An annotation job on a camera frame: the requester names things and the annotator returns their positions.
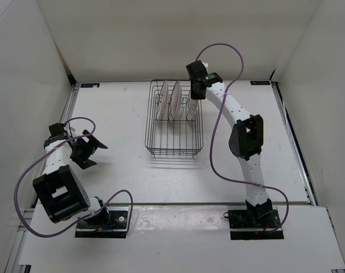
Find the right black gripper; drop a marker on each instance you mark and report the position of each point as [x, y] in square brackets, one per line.
[193, 95]

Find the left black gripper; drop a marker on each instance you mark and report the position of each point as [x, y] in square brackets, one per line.
[90, 146]

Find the green rimmed white plate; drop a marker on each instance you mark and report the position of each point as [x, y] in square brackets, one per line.
[192, 106]

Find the red patterned plate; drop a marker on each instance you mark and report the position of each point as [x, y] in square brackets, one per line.
[174, 100]
[162, 102]

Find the wire dish rack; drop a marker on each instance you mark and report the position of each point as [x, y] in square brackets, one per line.
[178, 137]

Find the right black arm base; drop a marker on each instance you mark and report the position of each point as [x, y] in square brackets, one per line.
[242, 226]

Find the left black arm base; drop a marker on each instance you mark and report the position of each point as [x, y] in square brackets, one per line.
[112, 222]

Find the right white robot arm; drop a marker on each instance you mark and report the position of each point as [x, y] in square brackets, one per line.
[245, 141]

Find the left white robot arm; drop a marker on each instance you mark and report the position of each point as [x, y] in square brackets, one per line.
[59, 190]

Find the right blue table label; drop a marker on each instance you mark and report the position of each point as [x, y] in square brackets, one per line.
[255, 82]

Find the blue table label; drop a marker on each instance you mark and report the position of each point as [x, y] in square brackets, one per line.
[255, 82]
[90, 85]

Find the left blue table label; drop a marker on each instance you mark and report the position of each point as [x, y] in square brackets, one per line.
[90, 85]

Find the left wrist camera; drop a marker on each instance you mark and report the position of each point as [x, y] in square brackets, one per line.
[56, 129]

